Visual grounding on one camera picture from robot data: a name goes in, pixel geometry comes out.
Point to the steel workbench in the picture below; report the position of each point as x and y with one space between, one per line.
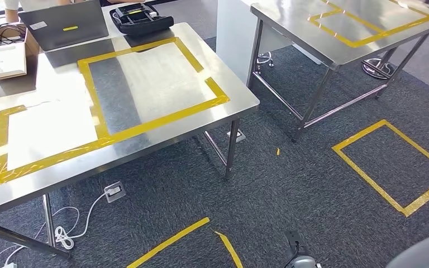
292 29
236 111

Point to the cardboard box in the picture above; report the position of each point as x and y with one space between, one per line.
32 44

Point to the grey floor socket plate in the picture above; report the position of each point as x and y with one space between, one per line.
114 191
236 136

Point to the grey laptop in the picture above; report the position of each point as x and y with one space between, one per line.
62 26

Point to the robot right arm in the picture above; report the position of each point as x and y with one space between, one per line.
305 263

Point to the black open case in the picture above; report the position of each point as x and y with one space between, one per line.
140 20

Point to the chrome stool base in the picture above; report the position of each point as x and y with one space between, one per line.
377 70
264 59

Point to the white cabinet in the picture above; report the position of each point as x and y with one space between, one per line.
236 37

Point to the white power adapter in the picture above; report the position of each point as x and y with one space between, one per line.
10 265

